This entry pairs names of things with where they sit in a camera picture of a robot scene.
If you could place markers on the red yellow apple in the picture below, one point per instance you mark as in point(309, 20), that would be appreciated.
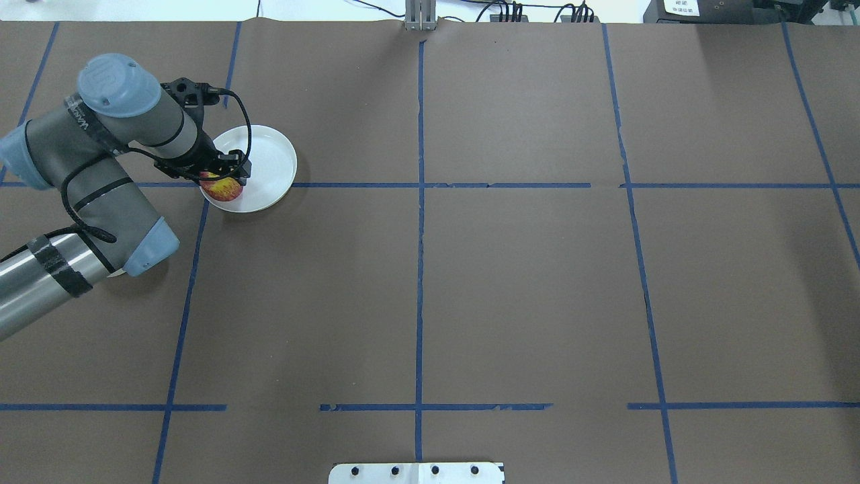
point(222, 190)

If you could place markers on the white plate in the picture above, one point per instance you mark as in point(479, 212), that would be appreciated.
point(274, 167)

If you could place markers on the black computer box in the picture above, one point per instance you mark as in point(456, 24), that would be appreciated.
point(712, 12)

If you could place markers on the black far camera mount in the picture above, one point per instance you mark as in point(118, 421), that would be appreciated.
point(193, 97)

